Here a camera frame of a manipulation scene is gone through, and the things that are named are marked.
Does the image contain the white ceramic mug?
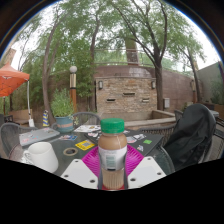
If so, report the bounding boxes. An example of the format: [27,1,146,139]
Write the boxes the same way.
[22,141,60,174]

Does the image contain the lamp post with white globe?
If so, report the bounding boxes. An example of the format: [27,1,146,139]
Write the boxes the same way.
[68,65,79,114]

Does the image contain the tree with curved trunk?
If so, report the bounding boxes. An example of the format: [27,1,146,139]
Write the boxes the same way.
[16,0,101,125]

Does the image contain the white printed sticker sheet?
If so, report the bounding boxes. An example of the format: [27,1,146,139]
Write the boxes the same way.
[73,124,102,134]

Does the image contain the black laptop with stickers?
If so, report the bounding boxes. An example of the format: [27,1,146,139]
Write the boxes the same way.
[84,129,164,156]

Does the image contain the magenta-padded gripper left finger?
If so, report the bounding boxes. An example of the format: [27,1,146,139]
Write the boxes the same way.
[60,146,100,190]

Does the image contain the blue yellow striped post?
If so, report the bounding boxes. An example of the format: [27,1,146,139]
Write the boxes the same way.
[42,110,51,128]

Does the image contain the small colourful sticker card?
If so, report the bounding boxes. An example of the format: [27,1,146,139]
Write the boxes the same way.
[59,133,78,142]

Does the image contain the stone brick fountain wall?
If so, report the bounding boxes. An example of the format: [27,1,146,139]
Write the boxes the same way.
[94,64,160,122]

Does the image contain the green-capped brown drink bottle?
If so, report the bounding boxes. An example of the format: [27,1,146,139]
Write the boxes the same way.
[97,118,129,191]

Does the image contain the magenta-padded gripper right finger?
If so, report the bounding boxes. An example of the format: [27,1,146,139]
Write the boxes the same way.
[126,144,167,190]

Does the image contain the green plant in teal pot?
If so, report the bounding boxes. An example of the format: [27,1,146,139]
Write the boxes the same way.
[49,88,76,134]

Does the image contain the grey laptop with stickers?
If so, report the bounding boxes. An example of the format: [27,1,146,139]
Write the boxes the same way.
[18,127,61,147]

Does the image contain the orange canopy with white pole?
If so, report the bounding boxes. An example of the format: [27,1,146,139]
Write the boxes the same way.
[0,61,36,128]

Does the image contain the tall dark-trunked tree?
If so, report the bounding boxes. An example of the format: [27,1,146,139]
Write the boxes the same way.
[106,0,208,112]

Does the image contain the flat round red coaster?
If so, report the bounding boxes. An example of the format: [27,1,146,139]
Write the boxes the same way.
[99,183,129,192]

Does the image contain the yellow square card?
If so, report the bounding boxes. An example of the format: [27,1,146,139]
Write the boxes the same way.
[74,139,97,152]

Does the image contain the brown tape ring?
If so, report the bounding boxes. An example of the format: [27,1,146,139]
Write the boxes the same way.
[62,146,80,157]

